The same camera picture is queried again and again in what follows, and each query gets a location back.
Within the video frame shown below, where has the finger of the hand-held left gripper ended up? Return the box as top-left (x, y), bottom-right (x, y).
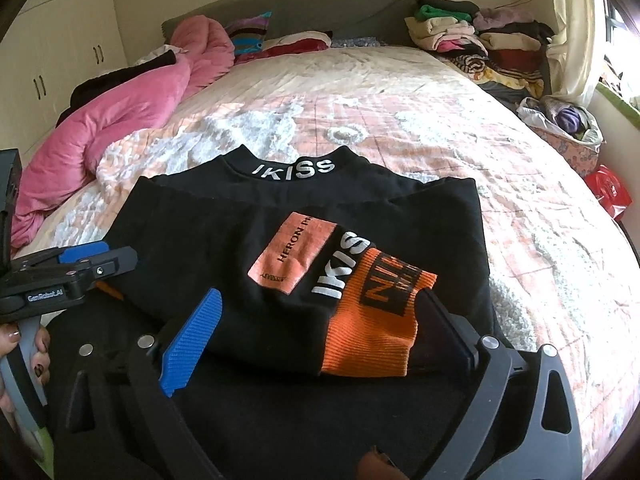
top-left (14, 241), bottom-right (111, 270)
top-left (62, 246), bottom-right (139, 286)

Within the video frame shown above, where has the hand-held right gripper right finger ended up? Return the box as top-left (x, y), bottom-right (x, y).
top-left (414, 289), bottom-right (584, 480)

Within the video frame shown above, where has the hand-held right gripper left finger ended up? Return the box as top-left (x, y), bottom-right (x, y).
top-left (60, 287), bottom-right (224, 480)

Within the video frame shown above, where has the black sweater with orange cuffs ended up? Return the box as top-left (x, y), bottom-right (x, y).
top-left (42, 144), bottom-right (502, 480)

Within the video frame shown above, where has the white plastic bag of clothes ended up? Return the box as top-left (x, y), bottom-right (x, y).
top-left (515, 94), bottom-right (607, 153)

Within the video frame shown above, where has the pile of folded clothes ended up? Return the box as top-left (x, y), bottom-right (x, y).
top-left (404, 0), bottom-right (557, 100)

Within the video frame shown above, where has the person's left hand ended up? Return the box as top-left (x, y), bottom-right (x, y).
top-left (0, 322), bottom-right (52, 418)

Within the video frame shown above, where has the pink quilt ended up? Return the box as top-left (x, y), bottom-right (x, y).
top-left (10, 14), bottom-right (237, 250)

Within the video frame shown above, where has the black garment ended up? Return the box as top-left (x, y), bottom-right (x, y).
top-left (55, 49), bottom-right (179, 128)

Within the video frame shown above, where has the red plastic bag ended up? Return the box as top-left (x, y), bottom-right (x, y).
top-left (582, 164), bottom-right (634, 222)

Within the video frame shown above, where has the floral storage box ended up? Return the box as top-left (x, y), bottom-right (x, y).
top-left (529, 125), bottom-right (604, 179)

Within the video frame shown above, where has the cream wardrobe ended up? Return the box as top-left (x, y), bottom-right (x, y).
top-left (0, 0), bottom-right (132, 155)

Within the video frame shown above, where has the striped colourful pillow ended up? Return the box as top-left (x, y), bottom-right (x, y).
top-left (224, 10), bottom-right (274, 57)

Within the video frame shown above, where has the green windowsill cloth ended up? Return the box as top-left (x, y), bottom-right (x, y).
top-left (594, 81), bottom-right (640, 130)

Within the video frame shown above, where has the red and cream pillow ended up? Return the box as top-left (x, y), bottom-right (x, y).
top-left (235, 30), bottom-right (334, 64)

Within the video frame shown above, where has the grey patterned pillow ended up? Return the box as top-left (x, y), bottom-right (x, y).
top-left (329, 35), bottom-right (388, 51)

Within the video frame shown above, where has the grey-green headboard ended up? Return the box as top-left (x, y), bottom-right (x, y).
top-left (161, 0), bottom-right (423, 53)

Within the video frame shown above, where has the cream curtain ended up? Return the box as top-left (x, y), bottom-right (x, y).
top-left (544, 0), bottom-right (609, 107)

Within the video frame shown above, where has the window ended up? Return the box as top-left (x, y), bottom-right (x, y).
top-left (595, 0), bottom-right (640, 111)

